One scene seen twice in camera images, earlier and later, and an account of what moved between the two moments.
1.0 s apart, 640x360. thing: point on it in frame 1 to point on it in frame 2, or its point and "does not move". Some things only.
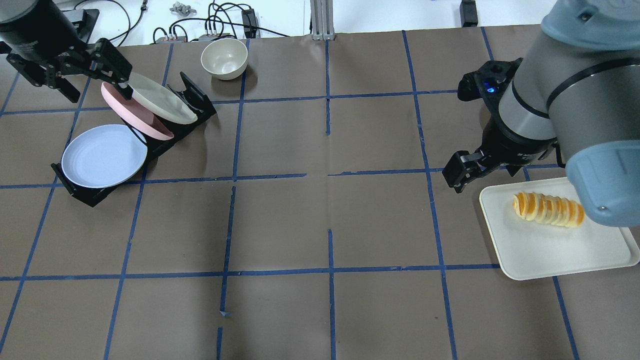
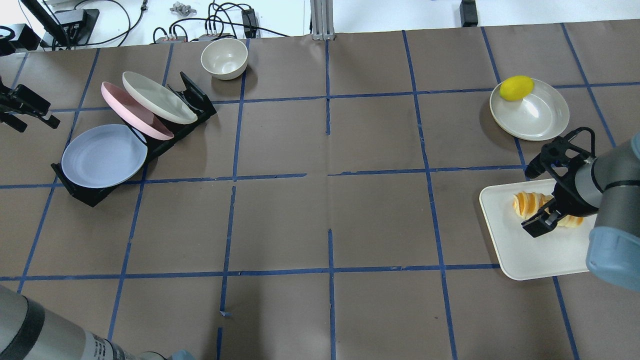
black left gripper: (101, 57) to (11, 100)
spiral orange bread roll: (548, 209) does not move
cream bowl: (226, 59) does not move
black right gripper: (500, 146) to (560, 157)
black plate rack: (193, 96) does not move
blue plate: (104, 156) does not move
